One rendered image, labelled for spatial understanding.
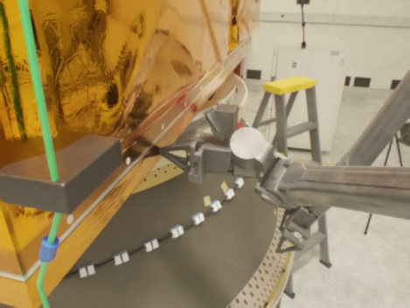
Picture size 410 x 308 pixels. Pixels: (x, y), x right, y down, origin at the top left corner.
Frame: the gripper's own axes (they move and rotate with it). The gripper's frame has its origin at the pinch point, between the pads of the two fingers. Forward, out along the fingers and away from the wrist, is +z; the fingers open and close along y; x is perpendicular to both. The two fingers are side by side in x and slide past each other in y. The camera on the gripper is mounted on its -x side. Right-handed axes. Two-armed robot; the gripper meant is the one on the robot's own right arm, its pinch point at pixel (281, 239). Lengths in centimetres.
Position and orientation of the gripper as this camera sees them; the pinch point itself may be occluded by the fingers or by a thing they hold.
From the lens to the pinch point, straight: 100.8
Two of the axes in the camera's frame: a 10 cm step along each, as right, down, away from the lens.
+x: 8.2, 5.7, 0.1
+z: -5.0, 7.1, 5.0
